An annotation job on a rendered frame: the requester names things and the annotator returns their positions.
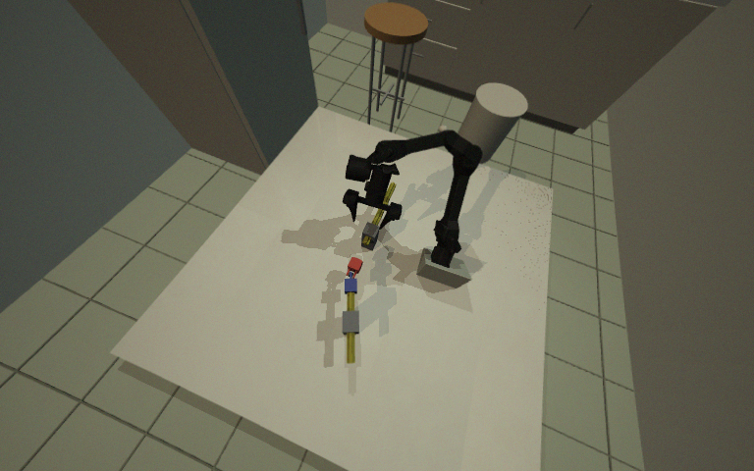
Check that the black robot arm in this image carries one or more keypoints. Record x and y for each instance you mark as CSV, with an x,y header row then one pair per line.
x,y
466,159

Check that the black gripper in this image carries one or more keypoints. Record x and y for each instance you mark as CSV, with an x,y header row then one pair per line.
x,y
374,198

